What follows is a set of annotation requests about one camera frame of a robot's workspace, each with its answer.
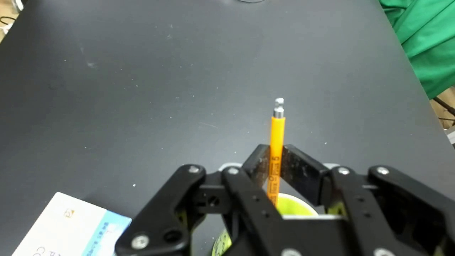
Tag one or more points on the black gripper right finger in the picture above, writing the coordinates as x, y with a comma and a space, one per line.
359, 208

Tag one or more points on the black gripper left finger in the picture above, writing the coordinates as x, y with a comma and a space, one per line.
246, 204

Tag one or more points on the orange pencil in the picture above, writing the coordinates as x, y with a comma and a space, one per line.
276, 143

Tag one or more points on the green ceramic mug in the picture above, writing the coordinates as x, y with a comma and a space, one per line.
293, 207

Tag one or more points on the green cloth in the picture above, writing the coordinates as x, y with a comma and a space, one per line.
426, 43

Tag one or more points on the white and blue box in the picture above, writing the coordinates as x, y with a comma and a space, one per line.
65, 228

